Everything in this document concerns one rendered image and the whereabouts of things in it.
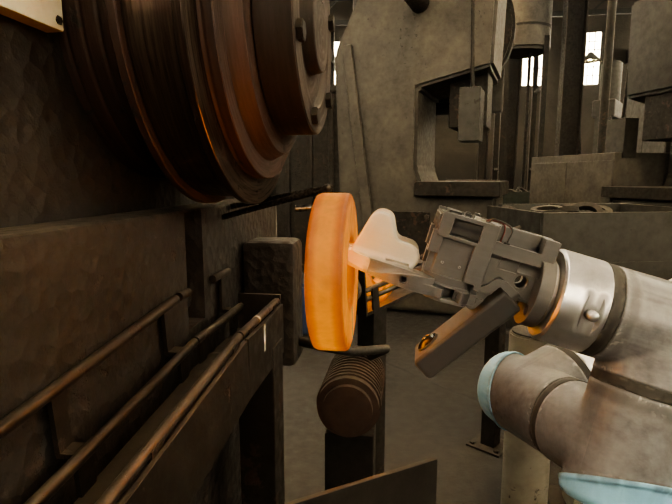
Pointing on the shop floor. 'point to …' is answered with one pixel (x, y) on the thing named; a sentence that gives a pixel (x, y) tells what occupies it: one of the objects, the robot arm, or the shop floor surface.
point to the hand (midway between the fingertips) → (336, 252)
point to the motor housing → (350, 417)
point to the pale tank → (530, 35)
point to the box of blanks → (600, 232)
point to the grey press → (616, 134)
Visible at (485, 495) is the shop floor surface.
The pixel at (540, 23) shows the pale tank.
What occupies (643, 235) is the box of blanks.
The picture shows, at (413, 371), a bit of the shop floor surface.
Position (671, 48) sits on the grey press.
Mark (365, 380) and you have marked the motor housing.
